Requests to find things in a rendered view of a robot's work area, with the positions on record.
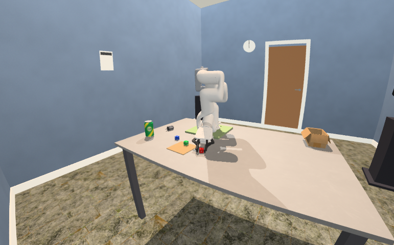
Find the open brown cardboard box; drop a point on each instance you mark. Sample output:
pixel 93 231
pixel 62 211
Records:
pixel 308 135

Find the tan square mat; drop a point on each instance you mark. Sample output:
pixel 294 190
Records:
pixel 181 149

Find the green soda can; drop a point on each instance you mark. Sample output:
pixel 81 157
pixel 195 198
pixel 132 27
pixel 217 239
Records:
pixel 149 128

